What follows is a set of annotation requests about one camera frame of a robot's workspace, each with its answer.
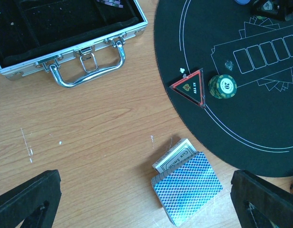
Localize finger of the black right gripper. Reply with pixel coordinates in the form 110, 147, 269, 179
277, 0, 293, 21
250, 0, 277, 19

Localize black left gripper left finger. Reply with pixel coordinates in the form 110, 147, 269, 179
0, 170, 61, 228

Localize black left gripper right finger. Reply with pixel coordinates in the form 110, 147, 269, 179
231, 170, 293, 228

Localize purple small blind button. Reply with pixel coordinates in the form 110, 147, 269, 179
235, 0, 250, 5

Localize green chips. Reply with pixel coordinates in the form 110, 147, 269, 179
261, 0, 276, 13
208, 75, 237, 99

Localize red triangular all-in marker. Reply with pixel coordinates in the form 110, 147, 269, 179
169, 68, 205, 108

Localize black round poker mat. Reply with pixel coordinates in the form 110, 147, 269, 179
154, 0, 293, 177

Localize blue-backed card deck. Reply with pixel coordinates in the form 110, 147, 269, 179
151, 152, 223, 227

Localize white playing card box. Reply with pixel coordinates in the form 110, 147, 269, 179
152, 138, 197, 173

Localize purple chips in case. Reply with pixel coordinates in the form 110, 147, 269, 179
97, 0, 124, 8

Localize aluminium poker chip case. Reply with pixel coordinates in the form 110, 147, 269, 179
0, 0, 148, 88

